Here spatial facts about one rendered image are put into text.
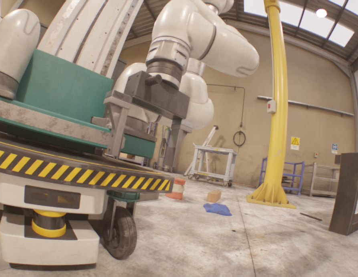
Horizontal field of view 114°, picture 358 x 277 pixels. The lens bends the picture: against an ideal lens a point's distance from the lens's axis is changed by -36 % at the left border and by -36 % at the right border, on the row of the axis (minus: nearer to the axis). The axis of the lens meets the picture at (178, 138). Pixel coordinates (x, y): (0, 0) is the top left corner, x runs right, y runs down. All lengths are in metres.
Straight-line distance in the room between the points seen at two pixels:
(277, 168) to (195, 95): 2.21
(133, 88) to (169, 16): 0.19
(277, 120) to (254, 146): 3.44
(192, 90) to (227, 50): 0.27
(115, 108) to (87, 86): 0.41
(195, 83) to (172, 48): 0.32
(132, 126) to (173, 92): 0.26
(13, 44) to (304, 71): 7.84
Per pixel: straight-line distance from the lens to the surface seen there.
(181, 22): 0.40
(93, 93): 0.70
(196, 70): 0.71
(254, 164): 6.13
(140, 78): 0.31
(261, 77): 7.09
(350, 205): 1.59
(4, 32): 0.58
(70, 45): 0.82
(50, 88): 0.67
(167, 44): 0.37
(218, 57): 0.43
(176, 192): 1.82
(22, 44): 0.57
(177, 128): 0.38
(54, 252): 0.48
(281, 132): 2.79
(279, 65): 3.27
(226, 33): 0.45
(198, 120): 0.66
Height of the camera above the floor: 0.37
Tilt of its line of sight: 8 degrees up
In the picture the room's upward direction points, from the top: 11 degrees clockwise
